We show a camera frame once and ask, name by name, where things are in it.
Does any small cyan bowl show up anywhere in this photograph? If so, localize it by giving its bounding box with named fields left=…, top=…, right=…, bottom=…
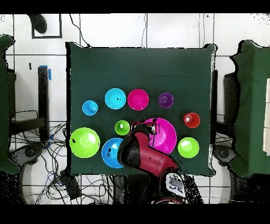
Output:
left=104, top=88, right=127, bottom=110

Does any black cable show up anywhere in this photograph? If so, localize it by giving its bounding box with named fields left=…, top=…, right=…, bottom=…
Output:
left=69, top=13, right=92, bottom=48

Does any grey chair base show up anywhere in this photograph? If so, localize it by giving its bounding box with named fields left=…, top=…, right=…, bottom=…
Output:
left=213, top=144, right=238, bottom=166
left=9, top=142, right=45, bottom=165

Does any small magenta bowl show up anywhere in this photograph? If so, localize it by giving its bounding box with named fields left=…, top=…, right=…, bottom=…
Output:
left=127, top=89, right=150, bottom=111

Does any blue cup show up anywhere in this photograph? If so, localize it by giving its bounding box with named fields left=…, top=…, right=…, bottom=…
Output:
left=81, top=99, right=99, bottom=116

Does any thin dark cable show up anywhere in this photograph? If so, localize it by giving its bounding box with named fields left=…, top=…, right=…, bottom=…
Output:
left=141, top=13, right=148, bottom=48

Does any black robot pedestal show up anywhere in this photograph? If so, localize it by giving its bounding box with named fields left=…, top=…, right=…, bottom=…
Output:
left=111, top=174, right=148, bottom=204

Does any black metal stand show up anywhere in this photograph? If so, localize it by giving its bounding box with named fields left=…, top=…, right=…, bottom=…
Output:
left=9, top=66, right=50, bottom=142

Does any tangle of cables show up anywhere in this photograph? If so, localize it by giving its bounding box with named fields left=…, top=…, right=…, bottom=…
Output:
left=9, top=109, right=110, bottom=204

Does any dark green tablecloth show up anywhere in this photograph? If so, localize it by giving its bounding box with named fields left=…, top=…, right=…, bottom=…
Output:
left=65, top=41, right=216, bottom=177

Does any orange red cup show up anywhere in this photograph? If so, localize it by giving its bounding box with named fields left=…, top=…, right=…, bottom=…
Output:
left=182, top=112, right=201, bottom=129

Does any person's foot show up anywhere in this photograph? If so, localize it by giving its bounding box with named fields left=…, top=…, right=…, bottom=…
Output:
left=28, top=13, right=47, bottom=34

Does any large blue bowl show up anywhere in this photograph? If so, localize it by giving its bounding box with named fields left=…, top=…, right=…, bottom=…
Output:
left=101, top=137, right=126, bottom=169

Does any large pink bowl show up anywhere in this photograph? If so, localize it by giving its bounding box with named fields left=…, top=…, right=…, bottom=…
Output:
left=143, top=117, right=177, bottom=155

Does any purple cup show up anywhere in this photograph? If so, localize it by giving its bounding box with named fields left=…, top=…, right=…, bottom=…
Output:
left=158, top=92, right=175, bottom=109

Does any green cloth side table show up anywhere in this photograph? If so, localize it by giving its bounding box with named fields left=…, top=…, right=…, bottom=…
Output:
left=0, top=34, right=21, bottom=175
left=228, top=40, right=270, bottom=178

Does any stack of white boxes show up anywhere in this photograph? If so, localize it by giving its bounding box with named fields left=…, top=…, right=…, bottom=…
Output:
left=262, top=78, right=270, bottom=157

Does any small green bowl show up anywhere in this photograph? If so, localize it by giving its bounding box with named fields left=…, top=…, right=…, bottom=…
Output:
left=177, top=137, right=200, bottom=158

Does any green cup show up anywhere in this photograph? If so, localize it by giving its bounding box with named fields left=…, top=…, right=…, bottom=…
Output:
left=114, top=119, right=131, bottom=136

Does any large green bowl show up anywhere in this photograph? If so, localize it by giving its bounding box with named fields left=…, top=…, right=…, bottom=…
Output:
left=69, top=127, right=101, bottom=158

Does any black box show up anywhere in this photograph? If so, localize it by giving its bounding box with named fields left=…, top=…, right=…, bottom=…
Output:
left=7, top=70, right=17, bottom=119
left=223, top=72, right=240, bottom=124

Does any black power strip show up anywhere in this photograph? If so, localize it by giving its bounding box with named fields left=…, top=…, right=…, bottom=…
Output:
left=60, top=170, right=82, bottom=200

